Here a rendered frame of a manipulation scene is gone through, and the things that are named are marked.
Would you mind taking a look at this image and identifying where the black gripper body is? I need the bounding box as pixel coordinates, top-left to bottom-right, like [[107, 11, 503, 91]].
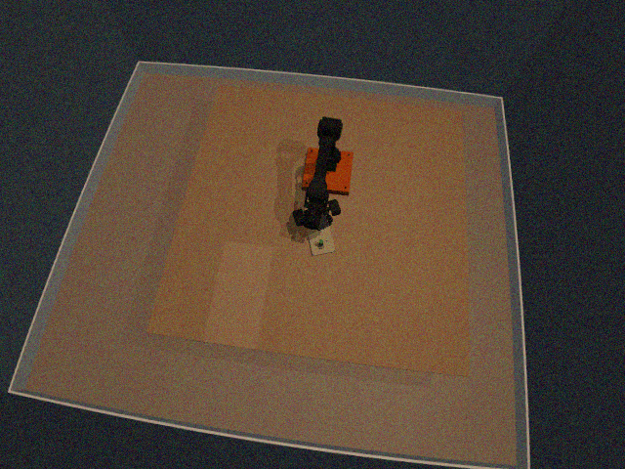
[[293, 199, 341, 227]]

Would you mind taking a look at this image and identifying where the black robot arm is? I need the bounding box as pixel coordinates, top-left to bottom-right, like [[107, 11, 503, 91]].
[[304, 116, 343, 231]]

